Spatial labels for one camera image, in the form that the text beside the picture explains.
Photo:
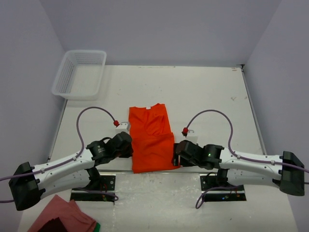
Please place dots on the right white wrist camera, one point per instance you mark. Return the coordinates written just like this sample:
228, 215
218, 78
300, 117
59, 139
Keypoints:
190, 135

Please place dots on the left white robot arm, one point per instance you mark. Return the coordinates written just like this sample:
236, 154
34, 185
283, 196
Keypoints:
30, 184

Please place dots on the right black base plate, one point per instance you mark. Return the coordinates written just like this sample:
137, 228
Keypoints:
208, 181

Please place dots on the pink folded t shirt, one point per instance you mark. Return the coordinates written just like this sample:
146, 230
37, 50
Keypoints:
69, 213

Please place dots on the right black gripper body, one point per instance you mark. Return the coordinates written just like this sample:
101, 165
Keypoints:
186, 163

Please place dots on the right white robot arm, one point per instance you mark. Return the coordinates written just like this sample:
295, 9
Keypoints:
285, 172

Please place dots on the white plastic basket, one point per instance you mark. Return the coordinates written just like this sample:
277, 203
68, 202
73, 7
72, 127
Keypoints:
79, 75

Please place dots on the orange t shirt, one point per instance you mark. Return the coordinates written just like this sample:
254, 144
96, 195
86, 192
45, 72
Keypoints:
152, 139

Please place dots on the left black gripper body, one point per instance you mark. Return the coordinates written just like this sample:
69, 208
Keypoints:
125, 153

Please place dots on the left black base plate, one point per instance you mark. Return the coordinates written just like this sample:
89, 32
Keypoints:
106, 183

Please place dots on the green folded t shirt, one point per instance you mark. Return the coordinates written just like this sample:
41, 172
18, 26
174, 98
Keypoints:
97, 228

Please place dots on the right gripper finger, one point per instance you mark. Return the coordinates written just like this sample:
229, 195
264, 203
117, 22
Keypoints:
176, 161
176, 149

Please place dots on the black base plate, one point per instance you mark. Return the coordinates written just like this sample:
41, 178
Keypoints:
106, 183
208, 181

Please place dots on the dark maroon folded t shirt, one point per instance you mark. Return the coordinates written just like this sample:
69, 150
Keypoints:
54, 225

